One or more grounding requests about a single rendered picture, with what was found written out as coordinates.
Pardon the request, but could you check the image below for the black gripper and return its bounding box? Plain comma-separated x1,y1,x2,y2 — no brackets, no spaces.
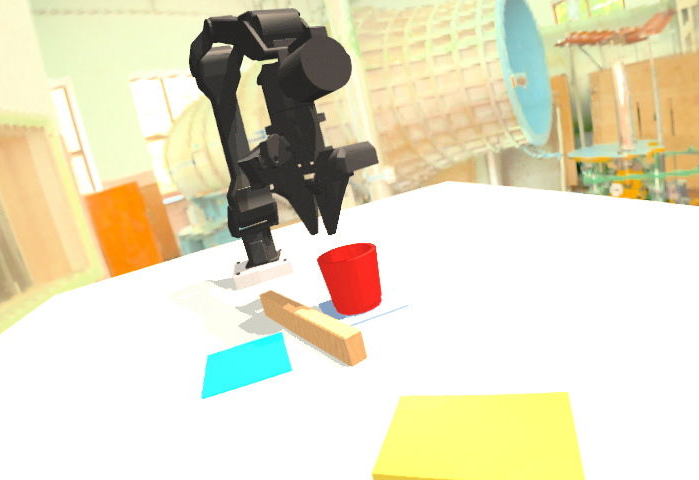
249,105,380,236

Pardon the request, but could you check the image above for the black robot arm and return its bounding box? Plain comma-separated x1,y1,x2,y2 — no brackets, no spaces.
189,8,352,269

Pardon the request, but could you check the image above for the red cup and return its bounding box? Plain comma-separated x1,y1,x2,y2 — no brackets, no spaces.
317,243,382,315

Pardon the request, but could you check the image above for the wooden rectangular bar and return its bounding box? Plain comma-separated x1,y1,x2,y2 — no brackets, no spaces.
259,290,368,367

